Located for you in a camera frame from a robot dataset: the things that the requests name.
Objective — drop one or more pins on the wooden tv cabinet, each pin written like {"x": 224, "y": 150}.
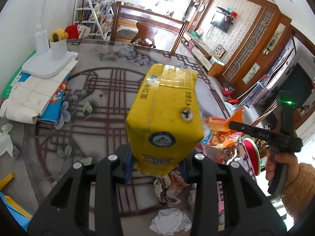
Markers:
{"x": 205, "y": 56}

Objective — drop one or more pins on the crumpled white paper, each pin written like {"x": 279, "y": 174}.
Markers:
{"x": 170, "y": 221}

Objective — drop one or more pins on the white magazine rack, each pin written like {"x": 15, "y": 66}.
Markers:
{"x": 96, "y": 15}

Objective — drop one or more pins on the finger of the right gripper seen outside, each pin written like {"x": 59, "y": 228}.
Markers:
{"x": 256, "y": 132}

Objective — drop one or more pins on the orange snack wrapper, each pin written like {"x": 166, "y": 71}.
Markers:
{"x": 217, "y": 132}

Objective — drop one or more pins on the white paper stack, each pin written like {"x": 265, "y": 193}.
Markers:
{"x": 29, "y": 99}

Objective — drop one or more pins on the yellow drink carton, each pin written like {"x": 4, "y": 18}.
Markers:
{"x": 164, "y": 123}

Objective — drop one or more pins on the wooden dining chair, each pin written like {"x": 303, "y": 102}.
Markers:
{"x": 147, "y": 23}

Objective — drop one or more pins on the red dustpan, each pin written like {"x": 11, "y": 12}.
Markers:
{"x": 232, "y": 101}

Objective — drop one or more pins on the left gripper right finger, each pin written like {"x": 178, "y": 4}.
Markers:
{"x": 228, "y": 201}

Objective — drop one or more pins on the red trash bin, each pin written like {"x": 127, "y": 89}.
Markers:
{"x": 227, "y": 89}

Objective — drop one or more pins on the wall mounted television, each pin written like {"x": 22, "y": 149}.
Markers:
{"x": 222, "y": 21}

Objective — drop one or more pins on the right forearm brown sleeve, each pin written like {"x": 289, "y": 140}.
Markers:
{"x": 297, "y": 197}

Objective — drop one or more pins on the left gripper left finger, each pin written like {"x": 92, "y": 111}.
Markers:
{"x": 84, "y": 201}

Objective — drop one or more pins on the white desk lamp base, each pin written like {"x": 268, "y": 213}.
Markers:
{"x": 49, "y": 58}

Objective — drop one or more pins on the yellow plush toy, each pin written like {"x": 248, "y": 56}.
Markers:
{"x": 58, "y": 35}

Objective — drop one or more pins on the crumpled brown paper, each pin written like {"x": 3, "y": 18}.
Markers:
{"x": 169, "y": 187}

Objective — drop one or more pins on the blue cartoon book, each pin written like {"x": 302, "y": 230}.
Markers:
{"x": 52, "y": 113}

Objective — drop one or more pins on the red bag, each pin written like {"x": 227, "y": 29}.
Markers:
{"x": 72, "y": 32}

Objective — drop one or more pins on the right hand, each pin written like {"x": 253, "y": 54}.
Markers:
{"x": 282, "y": 158}

